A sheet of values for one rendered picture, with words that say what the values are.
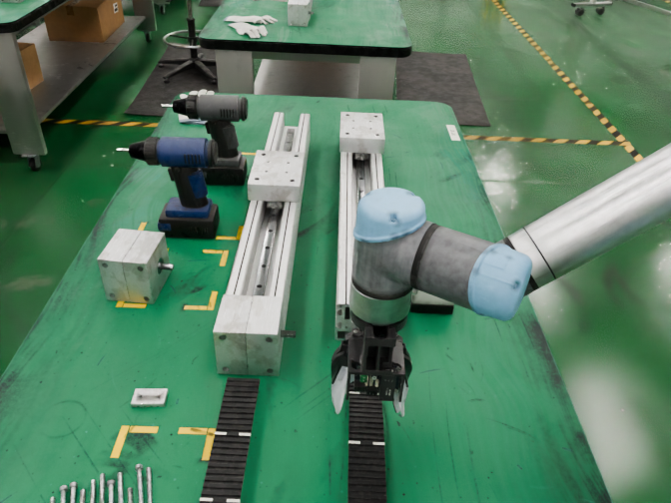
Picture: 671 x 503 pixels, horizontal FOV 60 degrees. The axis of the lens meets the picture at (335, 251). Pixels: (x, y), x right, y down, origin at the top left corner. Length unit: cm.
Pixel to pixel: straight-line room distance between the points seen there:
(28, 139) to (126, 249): 226
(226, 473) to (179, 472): 8
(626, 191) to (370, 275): 31
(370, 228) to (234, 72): 221
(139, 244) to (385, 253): 62
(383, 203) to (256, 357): 42
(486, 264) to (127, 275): 70
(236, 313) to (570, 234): 52
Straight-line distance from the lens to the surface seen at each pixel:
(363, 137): 145
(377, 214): 61
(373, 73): 273
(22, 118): 331
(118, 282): 113
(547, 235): 73
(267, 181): 124
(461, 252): 61
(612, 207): 73
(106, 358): 105
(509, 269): 60
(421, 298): 108
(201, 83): 441
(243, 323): 93
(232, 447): 85
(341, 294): 100
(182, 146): 120
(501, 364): 105
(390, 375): 73
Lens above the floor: 151
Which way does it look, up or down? 36 degrees down
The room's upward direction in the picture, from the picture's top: 3 degrees clockwise
